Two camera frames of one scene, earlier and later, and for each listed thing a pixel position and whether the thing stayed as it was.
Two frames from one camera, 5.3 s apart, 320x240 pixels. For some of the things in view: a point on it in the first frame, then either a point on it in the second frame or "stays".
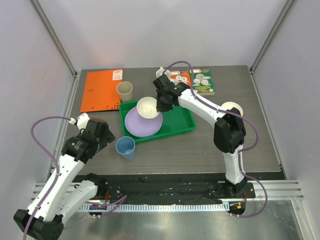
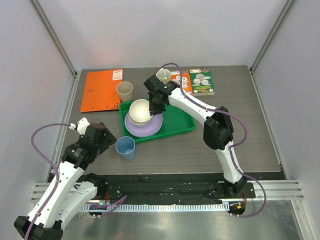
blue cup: (125, 146) stays
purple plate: (141, 127) stays
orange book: (183, 76) stays
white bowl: (146, 107) -> (139, 123)
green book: (202, 81) stays
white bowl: (229, 105) -> (139, 110)
